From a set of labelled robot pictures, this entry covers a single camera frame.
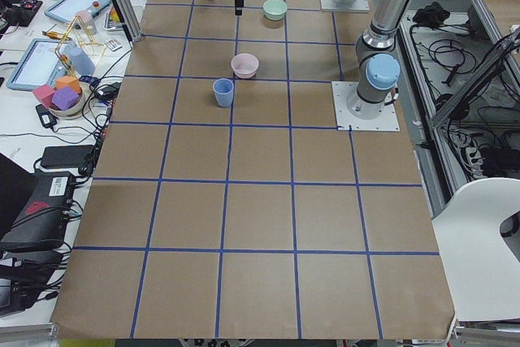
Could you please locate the blue cup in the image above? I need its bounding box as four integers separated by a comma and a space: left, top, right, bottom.
69, 47, 95, 76
213, 78, 234, 108

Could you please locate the green bowl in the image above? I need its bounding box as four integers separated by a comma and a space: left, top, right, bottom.
262, 0, 288, 21

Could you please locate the pink bowl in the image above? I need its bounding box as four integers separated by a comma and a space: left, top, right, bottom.
231, 53, 259, 79

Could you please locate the metal tray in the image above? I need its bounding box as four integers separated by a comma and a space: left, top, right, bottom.
103, 9, 123, 32

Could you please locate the far teach pendant tablet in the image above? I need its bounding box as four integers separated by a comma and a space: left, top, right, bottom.
44, 0, 111, 24

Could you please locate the teach pendant tablet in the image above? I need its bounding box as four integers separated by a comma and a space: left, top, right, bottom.
44, 0, 111, 24
6, 38, 67, 91

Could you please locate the pink cup on desk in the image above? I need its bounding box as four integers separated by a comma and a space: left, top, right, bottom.
76, 10, 95, 31

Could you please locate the blue cup on rack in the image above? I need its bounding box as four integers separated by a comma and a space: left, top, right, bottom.
69, 47, 95, 76

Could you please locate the bowl of foam cubes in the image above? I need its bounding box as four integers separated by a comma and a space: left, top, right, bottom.
32, 76, 86, 119

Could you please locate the near teach pendant tablet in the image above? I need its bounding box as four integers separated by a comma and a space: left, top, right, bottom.
6, 38, 67, 91

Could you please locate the black computer box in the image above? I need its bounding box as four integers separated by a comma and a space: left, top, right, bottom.
1, 155, 74, 253

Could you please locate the white chair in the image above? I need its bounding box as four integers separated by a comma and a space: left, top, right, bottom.
433, 178, 519, 322

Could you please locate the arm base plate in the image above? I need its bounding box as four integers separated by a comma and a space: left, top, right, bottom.
320, 0, 370, 13
331, 81, 400, 132

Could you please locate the gold wire rack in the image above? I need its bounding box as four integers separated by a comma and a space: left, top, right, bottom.
55, 16, 106, 76

